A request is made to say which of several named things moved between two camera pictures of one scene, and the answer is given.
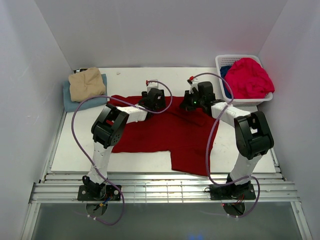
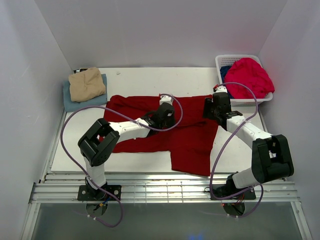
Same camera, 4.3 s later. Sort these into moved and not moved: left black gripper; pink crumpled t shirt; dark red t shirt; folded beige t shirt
Moved: left black gripper
Not moved: dark red t shirt; pink crumpled t shirt; folded beige t shirt
